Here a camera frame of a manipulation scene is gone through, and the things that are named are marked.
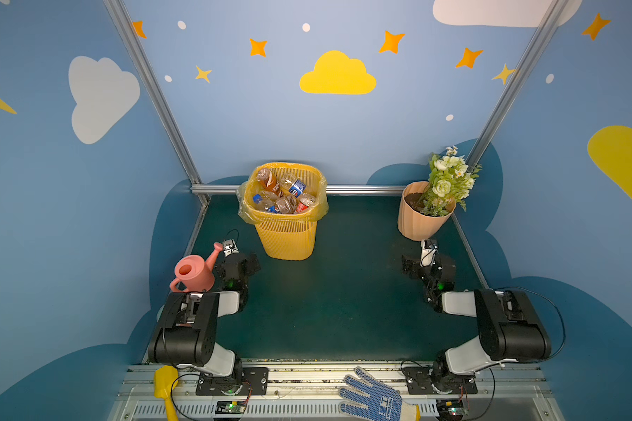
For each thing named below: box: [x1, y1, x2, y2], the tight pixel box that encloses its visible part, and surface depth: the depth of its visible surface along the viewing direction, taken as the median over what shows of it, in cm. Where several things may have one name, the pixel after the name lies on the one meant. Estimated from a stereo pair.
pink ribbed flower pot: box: [397, 180, 457, 243], surface depth 103 cm
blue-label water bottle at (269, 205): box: [251, 193, 281, 215], surface depth 91 cm
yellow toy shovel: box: [153, 364, 180, 421], surface depth 72 cm
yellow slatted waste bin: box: [254, 219, 318, 262], surface depth 98 cm
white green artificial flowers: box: [418, 145, 483, 217], surface depth 93 cm
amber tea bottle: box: [256, 168, 283, 197], surface depth 92 cm
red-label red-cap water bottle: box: [295, 193, 317, 215], surface depth 85 cm
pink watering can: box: [169, 242, 224, 293], surface depth 88 cm
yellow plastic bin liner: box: [236, 162, 330, 226], surface depth 88 cm
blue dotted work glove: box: [337, 366, 421, 421], surface depth 72 cm
